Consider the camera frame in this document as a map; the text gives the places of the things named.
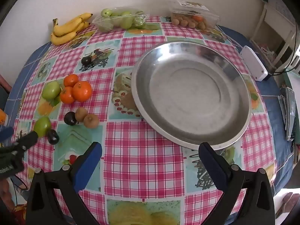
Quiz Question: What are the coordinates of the dark plum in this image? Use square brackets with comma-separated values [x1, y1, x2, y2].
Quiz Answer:
[47, 129, 59, 145]
[81, 56, 92, 66]
[64, 111, 77, 126]

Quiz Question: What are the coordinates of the brown kiwi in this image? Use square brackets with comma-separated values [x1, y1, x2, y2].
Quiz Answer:
[83, 114, 99, 128]
[75, 107, 88, 122]

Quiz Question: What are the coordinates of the green mango front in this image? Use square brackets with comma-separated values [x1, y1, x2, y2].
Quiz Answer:
[33, 116, 51, 138]

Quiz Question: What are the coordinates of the green mango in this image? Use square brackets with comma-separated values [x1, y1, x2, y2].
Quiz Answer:
[33, 116, 51, 138]
[42, 81, 61, 101]

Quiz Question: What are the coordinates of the mandarin with stem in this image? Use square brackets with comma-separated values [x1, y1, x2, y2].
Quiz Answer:
[59, 86, 75, 104]

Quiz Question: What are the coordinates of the large orange mandarin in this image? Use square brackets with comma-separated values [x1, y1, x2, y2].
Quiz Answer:
[72, 81, 93, 102]

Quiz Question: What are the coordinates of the green mango back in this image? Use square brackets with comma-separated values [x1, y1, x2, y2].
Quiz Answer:
[42, 81, 61, 101]

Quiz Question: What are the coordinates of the small back mandarin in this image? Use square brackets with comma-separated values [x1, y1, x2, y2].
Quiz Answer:
[63, 74, 79, 87]

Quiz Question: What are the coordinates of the large metal bowl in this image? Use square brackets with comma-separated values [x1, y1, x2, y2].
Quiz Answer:
[131, 41, 251, 150]

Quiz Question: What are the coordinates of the white power adapter box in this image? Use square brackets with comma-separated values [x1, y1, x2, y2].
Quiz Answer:
[240, 46, 268, 82]

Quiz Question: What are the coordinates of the yellow banana bunch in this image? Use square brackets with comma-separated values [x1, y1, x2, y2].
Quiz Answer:
[50, 13, 93, 46]

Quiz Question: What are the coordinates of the clear tray of green plums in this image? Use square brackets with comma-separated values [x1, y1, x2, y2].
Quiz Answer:
[92, 7, 149, 33]

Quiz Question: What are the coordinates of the white wooden shelf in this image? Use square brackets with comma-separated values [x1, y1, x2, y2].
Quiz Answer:
[250, 3, 299, 75]

